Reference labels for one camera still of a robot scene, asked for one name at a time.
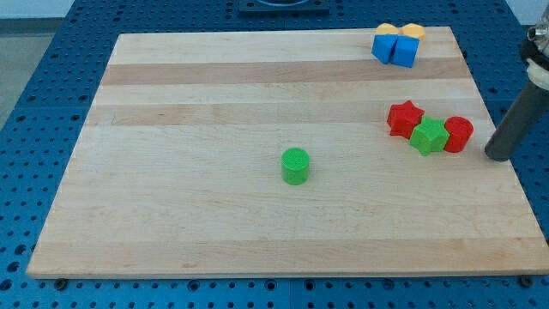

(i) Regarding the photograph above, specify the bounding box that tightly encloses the red cylinder block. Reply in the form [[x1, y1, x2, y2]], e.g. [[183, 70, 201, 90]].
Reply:
[[444, 116, 474, 153]]

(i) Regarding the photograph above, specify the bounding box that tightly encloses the robot arm end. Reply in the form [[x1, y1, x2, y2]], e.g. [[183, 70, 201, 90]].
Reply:
[[520, 6, 548, 90]]

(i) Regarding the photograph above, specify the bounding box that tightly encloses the green cylinder block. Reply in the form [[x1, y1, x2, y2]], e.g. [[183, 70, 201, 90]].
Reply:
[[281, 148, 310, 185]]

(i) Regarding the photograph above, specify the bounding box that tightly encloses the wooden board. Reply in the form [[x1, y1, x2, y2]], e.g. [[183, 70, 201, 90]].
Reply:
[[27, 27, 548, 279]]

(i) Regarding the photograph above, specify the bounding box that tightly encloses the red star block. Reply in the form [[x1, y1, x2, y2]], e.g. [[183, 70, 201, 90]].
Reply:
[[387, 100, 425, 139]]

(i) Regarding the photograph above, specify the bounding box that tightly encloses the left blue cube block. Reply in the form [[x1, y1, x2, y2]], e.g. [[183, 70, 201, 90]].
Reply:
[[371, 34, 398, 64]]

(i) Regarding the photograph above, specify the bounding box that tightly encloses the blue cube block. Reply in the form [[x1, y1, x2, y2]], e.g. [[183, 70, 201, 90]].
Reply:
[[371, 34, 398, 64], [390, 35, 420, 68]]

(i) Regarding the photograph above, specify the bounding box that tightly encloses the green star block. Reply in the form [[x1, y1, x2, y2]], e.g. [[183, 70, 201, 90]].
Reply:
[[409, 116, 449, 156]]

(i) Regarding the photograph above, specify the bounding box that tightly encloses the right blue cube block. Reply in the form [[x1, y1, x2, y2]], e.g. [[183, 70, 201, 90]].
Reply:
[[390, 35, 420, 68]]

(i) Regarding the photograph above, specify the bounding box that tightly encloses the left yellow block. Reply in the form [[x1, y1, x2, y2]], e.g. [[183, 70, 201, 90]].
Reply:
[[376, 23, 401, 35]]

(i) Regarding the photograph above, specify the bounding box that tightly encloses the yellow block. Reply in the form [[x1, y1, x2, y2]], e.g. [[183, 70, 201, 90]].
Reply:
[[376, 23, 401, 35], [401, 23, 426, 41]]

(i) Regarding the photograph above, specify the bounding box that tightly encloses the right yellow block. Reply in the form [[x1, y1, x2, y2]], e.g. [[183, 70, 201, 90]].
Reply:
[[401, 23, 426, 41]]

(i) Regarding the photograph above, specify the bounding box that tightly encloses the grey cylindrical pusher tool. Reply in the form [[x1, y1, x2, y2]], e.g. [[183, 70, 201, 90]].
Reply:
[[484, 81, 548, 161]]

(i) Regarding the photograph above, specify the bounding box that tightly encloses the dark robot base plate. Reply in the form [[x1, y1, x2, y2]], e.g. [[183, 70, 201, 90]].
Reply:
[[237, 0, 330, 15]]

